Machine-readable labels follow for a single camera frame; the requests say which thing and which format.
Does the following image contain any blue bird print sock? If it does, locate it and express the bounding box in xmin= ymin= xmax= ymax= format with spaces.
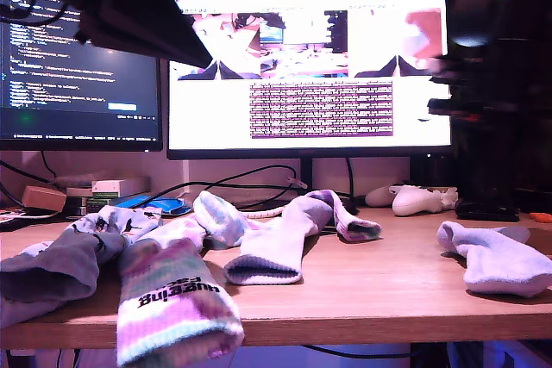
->
xmin=0 ymin=206 xmax=165 ymax=304
xmin=0 ymin=288 xmax=60 ymax=328

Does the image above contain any monitor with dark code screen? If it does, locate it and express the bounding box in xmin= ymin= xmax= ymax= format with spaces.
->
xmin=0 ymin=0 xmax=164 ymax=153

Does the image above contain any white game controller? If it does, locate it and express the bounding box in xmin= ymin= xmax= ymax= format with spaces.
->
xmin=391 ymin=184 xmax=459 ymax=217

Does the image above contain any black flat device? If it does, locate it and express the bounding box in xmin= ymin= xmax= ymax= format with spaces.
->
xmin=455 ymin=198 xmax=521 ymax=223

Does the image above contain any white oval device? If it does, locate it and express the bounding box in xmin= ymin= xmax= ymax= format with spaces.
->
xmin=364 ymin=186 xmax=396 ymax=208

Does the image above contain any monitor with bright white screen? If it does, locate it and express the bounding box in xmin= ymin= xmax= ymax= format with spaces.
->
xmin=166 ymin=0 xmax=453 ymax=191

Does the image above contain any white box with green label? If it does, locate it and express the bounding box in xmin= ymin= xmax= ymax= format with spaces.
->
xmin=91 ymin=178 xmax=152 ymax=199

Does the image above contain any blue plastic pouch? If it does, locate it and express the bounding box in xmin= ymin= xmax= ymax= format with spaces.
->
xmin=114 ymin=195 xmax=193 ymax=216

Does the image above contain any small green white box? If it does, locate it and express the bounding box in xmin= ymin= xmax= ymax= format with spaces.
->
xmin=64 ymin=197 xmax=104 ymax=217

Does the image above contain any small brown cardboard box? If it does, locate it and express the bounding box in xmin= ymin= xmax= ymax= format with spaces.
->
xmin=21 ymin=185 xmax=68 ymax=213

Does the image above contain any black pad with stickers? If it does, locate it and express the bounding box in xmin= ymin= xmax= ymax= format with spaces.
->
xmin=0 ymin=207 xmax=61 ymax=232

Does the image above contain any black monitor cable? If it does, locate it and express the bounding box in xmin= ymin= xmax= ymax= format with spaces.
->
xmin=343 ymin=158 xmax=356 ymax=199

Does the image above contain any white spiral cable wrap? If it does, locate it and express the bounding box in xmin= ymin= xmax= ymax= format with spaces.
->
xmin=241 ymin=207 xmax=285 ymax=220

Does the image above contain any black under-table cable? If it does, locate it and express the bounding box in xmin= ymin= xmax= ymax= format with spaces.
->
xmin=301 ymin=344 xmax=413 ymax=360

